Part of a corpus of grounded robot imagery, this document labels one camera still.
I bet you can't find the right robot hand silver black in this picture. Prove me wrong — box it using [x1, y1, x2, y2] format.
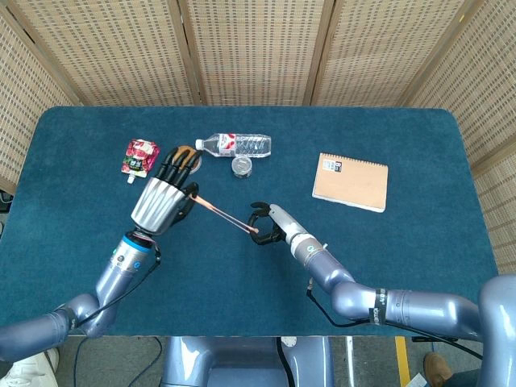
[247, 201, 310, 246]

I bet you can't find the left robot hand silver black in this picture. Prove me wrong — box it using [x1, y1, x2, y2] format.
[131, 146, 202, 237]

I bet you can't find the red juice pouch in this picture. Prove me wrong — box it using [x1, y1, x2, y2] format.
[120, 138, 161, 185]

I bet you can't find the brown bun in plastic cup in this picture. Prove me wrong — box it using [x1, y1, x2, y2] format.
[172, 144, 202, 175]

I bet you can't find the small clear glass jar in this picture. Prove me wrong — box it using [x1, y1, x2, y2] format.
[231, 156, 254, 179]

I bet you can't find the kraft spiral notebook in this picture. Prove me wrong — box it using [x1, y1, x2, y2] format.
[311, 152, 389, 214]

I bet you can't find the blue table cloth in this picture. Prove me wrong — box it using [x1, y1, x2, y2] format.
[0, 106, 511, 338]

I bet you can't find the clear plastic water bottle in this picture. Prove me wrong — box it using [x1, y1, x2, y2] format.
[194, 132, 273, 159]

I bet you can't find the blue-grey robot torso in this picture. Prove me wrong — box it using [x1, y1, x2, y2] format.
[160, 336, 336, 387]

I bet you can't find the woven folding screen panel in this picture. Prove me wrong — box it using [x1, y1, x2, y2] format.
[10, 0, 201, 108]
[310, 0, 485, 108]
[179, 0, 335, 107]
[0, 7, 84, 194]
[402, 0, 516, 275]

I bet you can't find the brown shoe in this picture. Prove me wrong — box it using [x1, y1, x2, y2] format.
[422, 352, 456, 386]

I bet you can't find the white shoe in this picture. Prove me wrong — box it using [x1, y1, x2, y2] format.
[0, 347, 60, 387]

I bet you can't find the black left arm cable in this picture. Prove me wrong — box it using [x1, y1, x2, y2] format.
[74, 243, 162, 326]

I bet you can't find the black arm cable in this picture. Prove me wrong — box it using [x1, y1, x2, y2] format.
[305, 280, 484, 359]
[74, 243, 162, 326]

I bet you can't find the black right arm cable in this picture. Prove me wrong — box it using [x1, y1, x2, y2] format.
[305, 280, 484, 359]

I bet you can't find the black torso cable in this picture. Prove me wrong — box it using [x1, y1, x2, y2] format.
[275, 337, 293, 387]

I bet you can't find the blue floor cable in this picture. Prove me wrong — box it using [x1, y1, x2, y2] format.
[73, 336, 163, 387]

